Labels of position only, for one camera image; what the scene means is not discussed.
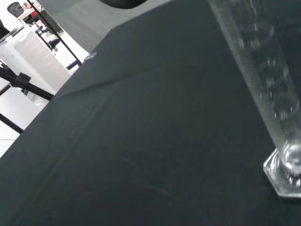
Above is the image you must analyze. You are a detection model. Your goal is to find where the black office chair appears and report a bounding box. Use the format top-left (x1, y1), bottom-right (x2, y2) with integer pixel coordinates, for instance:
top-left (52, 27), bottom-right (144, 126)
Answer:
top-left (6, 1), bottom-right (26, 19)

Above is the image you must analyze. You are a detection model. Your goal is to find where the white cabinet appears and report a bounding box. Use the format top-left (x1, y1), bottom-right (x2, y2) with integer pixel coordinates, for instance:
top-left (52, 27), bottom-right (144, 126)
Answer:
top-left (0, 30), bottom-right (72, 95)

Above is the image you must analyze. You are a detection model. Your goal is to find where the black cloth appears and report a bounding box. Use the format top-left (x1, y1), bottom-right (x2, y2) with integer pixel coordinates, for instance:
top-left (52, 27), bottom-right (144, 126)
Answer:
top-left (0, 0), bottom-right (301, 226)

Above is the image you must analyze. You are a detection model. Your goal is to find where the black camera tripod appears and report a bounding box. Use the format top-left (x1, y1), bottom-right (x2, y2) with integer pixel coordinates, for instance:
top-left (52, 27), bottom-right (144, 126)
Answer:
top-left (0, 58), bottom-right (56, 134)

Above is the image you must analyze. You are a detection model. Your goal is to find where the black metal stand frame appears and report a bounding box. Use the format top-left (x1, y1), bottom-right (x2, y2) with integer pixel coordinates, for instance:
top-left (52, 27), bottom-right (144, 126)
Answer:
top-left (25, 0), bottom-right (83, 71)

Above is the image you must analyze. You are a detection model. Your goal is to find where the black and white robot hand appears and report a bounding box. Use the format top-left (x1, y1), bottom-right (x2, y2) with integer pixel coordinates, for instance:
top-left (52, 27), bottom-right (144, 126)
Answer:
top-left (98, 0), bottom-right (147, 10)

